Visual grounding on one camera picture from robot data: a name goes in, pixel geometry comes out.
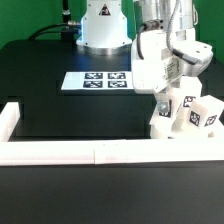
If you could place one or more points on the white sheet with tags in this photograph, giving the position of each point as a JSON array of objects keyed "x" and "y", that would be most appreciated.
[{"x": 101, "y": 80}]

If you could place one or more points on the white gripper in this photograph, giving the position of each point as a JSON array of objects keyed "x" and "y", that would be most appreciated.
[{"x": 157, "y": 60}]

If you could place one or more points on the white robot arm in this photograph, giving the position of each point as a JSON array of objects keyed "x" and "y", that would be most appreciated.
[{"x": 164, "y": 15}]

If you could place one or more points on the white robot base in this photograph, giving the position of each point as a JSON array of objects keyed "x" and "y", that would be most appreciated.
[{"x": 104, "y": 28}]

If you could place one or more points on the white round stool seat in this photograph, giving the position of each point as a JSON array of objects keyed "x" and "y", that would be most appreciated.
[{"x": 164, "y": 128}]

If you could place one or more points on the white U-shaped boundary fence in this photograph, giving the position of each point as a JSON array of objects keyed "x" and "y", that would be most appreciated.
[{"x": 98, "y": 152}]

